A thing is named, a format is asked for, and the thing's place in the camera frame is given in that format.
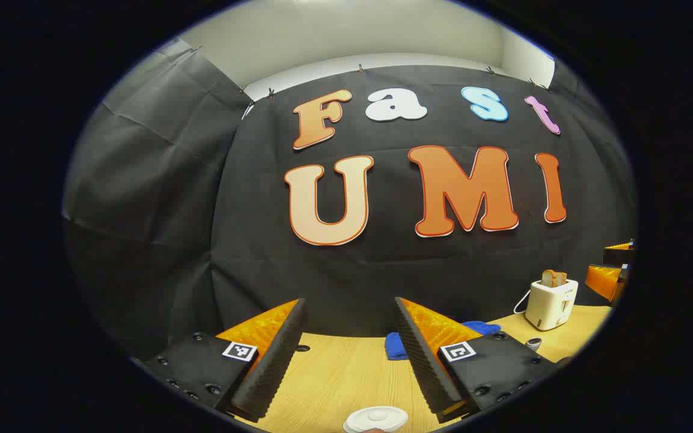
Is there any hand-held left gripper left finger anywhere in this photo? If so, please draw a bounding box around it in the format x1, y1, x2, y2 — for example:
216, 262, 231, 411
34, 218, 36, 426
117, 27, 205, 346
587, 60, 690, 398
132, 298, 309, 423

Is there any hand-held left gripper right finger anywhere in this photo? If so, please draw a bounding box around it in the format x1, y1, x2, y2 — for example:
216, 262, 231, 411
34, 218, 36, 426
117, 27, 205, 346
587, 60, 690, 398
393, 296, 564, 425

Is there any blue cloth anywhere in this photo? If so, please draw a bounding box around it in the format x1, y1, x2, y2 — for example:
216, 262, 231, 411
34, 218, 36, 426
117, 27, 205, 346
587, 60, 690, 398
384, 321, 502, 361

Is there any white toaster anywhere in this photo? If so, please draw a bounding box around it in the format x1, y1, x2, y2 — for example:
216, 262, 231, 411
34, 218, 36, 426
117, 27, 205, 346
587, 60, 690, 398
525, 278, 579, 331

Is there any black backdrop cloth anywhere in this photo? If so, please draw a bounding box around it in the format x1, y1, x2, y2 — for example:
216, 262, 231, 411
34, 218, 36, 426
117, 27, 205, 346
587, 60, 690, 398
63, 37, 637, 361

